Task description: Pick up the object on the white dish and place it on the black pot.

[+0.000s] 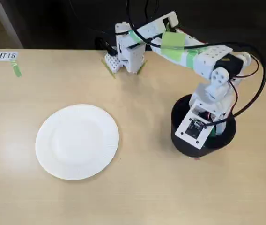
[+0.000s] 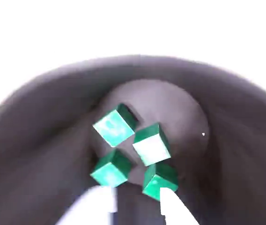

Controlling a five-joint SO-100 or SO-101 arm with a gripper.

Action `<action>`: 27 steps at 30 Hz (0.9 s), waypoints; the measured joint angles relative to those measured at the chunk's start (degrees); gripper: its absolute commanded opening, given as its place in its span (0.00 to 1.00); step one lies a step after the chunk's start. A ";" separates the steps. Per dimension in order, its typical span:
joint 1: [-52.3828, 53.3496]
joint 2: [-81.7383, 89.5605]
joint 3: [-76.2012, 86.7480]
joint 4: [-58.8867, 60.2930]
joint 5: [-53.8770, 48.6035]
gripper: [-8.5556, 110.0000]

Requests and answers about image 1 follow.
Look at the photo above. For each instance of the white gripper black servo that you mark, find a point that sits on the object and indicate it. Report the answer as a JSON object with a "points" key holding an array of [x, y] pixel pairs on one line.
{"points": [[221, 127]]}

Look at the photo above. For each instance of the pink tape piece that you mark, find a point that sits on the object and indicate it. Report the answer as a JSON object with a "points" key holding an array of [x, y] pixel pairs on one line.
{"points": [[197, 159]]}

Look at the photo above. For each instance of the white metal frame leg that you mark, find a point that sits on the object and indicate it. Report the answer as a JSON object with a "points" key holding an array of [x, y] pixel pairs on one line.
{"points": [[9, 25]]}

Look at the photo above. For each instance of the white MT18 label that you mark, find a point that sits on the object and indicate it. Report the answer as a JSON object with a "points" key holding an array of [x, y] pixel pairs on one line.
{"points": [[6, 55]]}

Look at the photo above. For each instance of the white paper plate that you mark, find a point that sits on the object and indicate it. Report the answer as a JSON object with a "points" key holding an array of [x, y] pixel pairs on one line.
{"points": [[76, 143]]}

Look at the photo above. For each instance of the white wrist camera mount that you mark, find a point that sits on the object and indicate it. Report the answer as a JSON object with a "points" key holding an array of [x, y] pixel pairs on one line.
{"points": [[190, 131]]}

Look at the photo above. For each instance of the black round pot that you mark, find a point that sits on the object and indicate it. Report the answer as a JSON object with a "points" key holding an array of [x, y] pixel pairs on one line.
{"points": [[186, 147]]}

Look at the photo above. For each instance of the green tape strip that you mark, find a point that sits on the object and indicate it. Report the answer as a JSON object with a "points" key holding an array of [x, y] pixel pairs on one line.
{"points": [[142, 68], [16, 69], [109, 70]]}

